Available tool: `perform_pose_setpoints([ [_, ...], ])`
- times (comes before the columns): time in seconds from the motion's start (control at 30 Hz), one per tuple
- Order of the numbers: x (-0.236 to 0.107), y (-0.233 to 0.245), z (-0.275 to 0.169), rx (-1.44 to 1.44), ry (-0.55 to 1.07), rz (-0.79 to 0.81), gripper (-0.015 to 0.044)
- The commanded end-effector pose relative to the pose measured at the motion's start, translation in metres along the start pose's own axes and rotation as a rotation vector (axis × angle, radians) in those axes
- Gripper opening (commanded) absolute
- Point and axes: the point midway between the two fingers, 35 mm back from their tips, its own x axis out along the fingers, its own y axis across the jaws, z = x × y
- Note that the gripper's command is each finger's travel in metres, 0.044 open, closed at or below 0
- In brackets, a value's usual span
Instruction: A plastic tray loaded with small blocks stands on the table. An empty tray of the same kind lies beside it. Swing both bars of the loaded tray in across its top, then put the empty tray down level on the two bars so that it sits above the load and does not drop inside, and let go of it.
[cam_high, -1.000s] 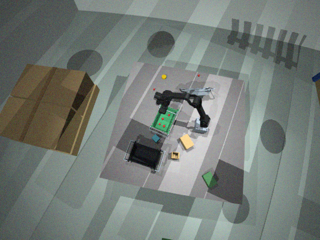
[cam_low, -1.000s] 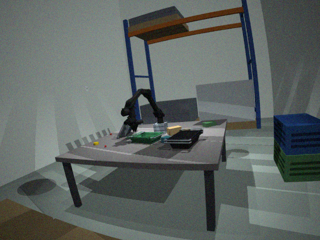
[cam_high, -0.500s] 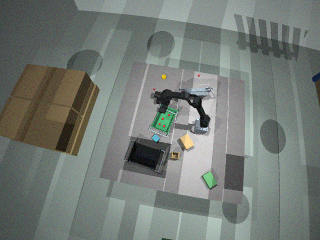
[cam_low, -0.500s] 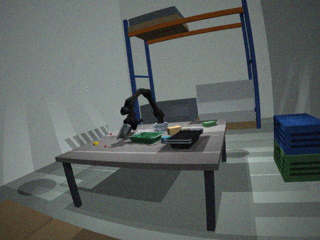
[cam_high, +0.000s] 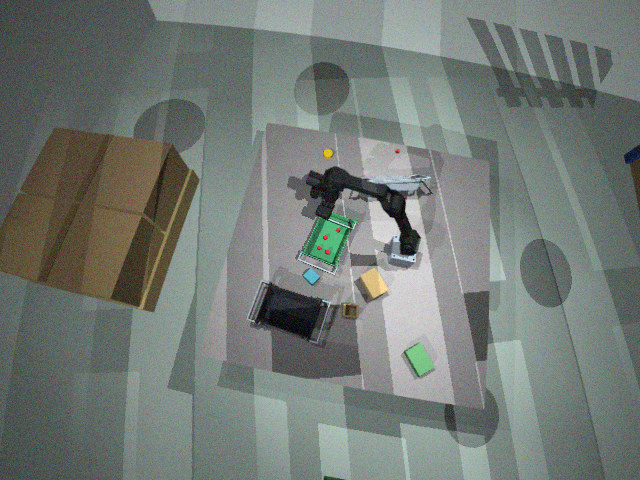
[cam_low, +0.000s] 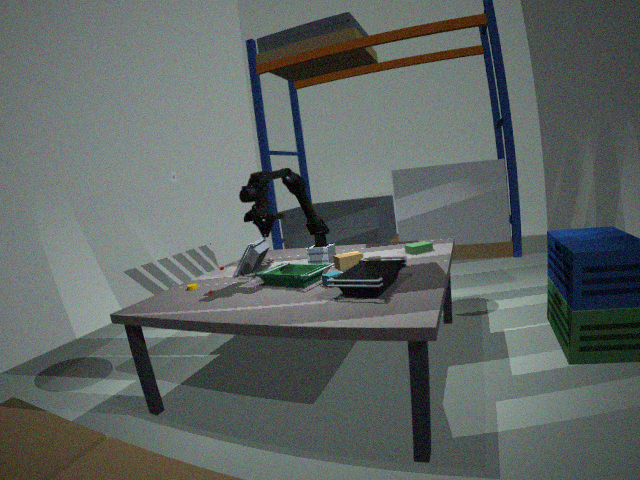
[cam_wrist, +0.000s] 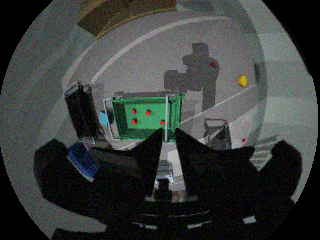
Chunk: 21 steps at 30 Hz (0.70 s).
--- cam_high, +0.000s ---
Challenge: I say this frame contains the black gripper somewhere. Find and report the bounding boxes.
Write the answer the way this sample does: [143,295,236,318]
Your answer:
[315,190,340,220]

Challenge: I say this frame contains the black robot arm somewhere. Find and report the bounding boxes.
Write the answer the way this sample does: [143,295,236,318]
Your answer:
[306,167,421,256]

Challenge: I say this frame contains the light blue cube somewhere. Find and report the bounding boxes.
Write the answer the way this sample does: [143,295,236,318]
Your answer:
[303,268,320,286]

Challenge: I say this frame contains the green plastic tray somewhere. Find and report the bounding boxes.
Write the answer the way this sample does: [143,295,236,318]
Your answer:
[300,212,359,269]

